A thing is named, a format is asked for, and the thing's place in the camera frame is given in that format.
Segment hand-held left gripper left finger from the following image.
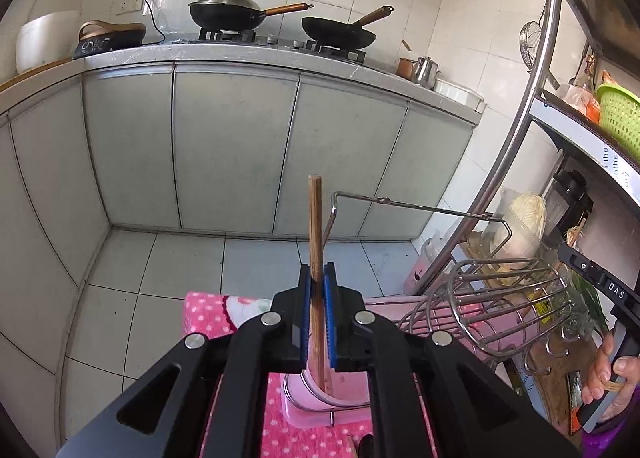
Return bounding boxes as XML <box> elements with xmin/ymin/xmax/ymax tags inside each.
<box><xmin>57</xmin><ymin>263</ymin><xmax>314</xmax><ymax>458</ymax></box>

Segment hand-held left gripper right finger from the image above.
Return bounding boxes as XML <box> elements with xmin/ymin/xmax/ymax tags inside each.
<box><xmin>323</xmin><ymin>262</ymin><xmax>581</xmax><ymax>458</ymax></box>

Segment light wooden utensil handle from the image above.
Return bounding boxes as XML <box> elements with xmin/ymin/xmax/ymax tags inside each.
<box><xmin>308</xmin><ymin>175</ymin><xmax>334</xmax><ymax>396</ymax></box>

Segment steel wire holder frame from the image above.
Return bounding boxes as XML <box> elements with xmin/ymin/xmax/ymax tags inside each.
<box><xmin>299</xmin><ymin>191</ymin><xmax>513</xmax><ymax>427</ymax></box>

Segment person's right forearm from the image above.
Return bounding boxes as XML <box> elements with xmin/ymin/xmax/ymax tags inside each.
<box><xmin>580</xmin><ymin>413</ymin><xmax>640</xmax><ymax>458</ymax></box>

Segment person's right hand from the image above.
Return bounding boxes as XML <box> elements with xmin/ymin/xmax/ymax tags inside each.
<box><xmin>580</xmin><ymin>328</ymin><xmax>640</xmax><ymax>425</ymax></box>

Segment green onions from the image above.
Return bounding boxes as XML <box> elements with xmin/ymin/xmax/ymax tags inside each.
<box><xmin>570</xmin><ymin>272</ymin><xmax>612</xmax><ymax>335</ymax></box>

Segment pink polka dot towel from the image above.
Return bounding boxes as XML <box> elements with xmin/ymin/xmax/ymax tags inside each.
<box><xmin>182</xmin><ymin>292</ymin><xmax>372</xmax><ymax>458</ymax></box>

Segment black blender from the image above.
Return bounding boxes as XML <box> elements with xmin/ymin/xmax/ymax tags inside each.
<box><xmin>542</xmin><ymin>168</ymin><xmax>594</xmax><ymax>247</ymax></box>

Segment pink plastic bottle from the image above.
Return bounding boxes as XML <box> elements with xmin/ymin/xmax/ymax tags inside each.
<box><xmin>404</xmin><ymin>235</ymin><xmax>447</xmax><ymax>297</ymax></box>

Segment cardboard box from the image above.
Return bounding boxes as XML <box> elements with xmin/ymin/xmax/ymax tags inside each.
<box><xmin>527</xmin><ymin>338</ymin><xmax>601</xmax><ymax>435</ymax></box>

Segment green plastic basket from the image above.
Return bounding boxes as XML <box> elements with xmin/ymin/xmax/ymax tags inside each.
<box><xmin>595</xmin><ymin>82</ymin><xmax>640</xmax><ymax>162</ymax></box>

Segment grey kitchen cabinet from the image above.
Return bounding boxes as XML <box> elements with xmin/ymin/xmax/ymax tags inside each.
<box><xmin>0</xmin><ymin>57</ymin><xmax>487</xmax><ymax>299</ymax></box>

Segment orange packet in bag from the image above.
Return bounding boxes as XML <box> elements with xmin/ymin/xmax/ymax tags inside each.
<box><xmin>556</xmin><ymin>82</ymin><xmax>601</xmax><ymax>122</ymax></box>

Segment steel shelf rack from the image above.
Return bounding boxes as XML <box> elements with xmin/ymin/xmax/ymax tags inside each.
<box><xmin>440</xmin><ymin>0</ymin><xmax>640</xmax><ymax>439</ymax></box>

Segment white rectangular dish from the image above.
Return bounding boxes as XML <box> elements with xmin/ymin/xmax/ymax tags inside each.
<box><xmin>433</xmin><ymin>78</ymin><xmax>486</xmax><ymax>107</ymax></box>

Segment copper pot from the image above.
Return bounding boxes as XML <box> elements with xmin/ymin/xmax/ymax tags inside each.
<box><xmin>397</xmin><ymin>40</ymin><xmax>419</xmax><ymax>79</ymax></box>

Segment steel kettle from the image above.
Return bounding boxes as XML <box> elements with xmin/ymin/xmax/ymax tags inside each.
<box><xmin>411</xmin><ymin>56</ymin><xmax>442</xmax><ymax>88</ymax></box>

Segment steel mesh strainer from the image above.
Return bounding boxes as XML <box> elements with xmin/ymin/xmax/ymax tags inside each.
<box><xmin>520</xmin><ymin>8</ymin><xmax>562</xmax><ymax>90</ymax></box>

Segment gas stove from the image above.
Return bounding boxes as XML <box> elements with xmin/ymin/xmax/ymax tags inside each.
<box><xmin>185</xmin><ymin>28</ymin><xmax>368</xmax><ymax>63</ymax></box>

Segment black electric cooker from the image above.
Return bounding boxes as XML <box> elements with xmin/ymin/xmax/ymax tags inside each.
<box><xmin>73</xmin><ymin>20</ymin><xmax>147</xmax><ymax>60</ymax></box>

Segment wooden board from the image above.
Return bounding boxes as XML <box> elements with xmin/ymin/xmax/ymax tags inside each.
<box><xmin>0</xmin><ymin>58</ymin><xmax>76</xmax><ymax>95</ymax></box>

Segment white rice cooker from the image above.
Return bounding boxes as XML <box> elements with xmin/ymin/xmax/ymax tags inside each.
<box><xmin>16</xmin><ymin>10</ymin><xmax>81</xmax><ymax>75</ymax></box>

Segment black wok wooden handle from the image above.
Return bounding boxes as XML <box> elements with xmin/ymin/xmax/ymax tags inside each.
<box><xmin>188</xmin><ymin>2</ymin><xmax>315</xmax><ymax>32</ymax></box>
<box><xmin>301</xmin><ymin>5</ymin><xmax>394</xmax><ymax>50</ymax></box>

